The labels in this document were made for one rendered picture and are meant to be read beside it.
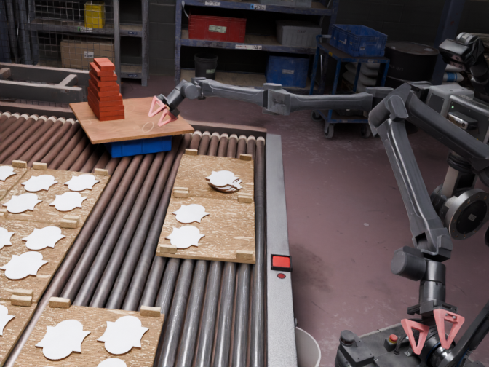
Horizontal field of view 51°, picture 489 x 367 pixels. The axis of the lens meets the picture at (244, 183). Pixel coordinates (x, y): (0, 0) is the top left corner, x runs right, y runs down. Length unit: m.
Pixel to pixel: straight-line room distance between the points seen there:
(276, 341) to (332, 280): 1.82
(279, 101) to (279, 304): 0.69
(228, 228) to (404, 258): 0.90
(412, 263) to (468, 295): 2.37
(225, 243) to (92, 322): 0.58
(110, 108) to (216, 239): 1.01
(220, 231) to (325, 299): 1.38
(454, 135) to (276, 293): 0.74
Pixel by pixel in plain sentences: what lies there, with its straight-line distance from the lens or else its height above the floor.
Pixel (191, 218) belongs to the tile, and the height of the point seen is 0.94.
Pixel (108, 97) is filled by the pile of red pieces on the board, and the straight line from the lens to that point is 2.59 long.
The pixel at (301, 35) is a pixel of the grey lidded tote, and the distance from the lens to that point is 6.33.
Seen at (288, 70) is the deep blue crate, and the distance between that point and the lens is 6.41.
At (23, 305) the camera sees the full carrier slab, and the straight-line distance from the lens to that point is 1.67.
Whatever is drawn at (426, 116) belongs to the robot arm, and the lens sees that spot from 1.50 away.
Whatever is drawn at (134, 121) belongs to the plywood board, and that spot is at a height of 1.04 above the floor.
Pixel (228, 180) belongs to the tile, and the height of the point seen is 0.98.
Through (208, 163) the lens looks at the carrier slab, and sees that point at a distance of 2.45.
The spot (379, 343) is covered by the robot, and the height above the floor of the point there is 0.24.
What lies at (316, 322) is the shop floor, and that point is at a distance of 3.04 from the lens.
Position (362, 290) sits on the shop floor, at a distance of 3.34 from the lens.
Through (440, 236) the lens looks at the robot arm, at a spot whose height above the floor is 1.38.
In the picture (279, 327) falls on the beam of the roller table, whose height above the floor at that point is 0.91.
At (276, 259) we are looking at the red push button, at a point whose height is 0.93.
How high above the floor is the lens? 2.02
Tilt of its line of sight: 28 degrees down
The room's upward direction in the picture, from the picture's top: 6 degrees clockwise
